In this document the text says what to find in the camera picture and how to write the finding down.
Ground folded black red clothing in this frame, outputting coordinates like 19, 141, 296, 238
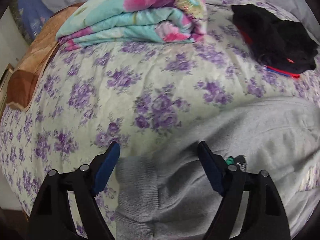
231, 4, 318, 79

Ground brown pillow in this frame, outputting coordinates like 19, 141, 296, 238
6, 3, 82, 112

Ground folded teal floral quilt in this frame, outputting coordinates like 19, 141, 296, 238
56, 0, 207, 51

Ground grey sweatpants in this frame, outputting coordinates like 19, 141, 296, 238
116, 97, 319, 239

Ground blue patterned pillow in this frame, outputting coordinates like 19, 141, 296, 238
17, 0, 54, 40

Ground purple floral bedspread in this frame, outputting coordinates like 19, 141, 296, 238
0, 0, 320, 238

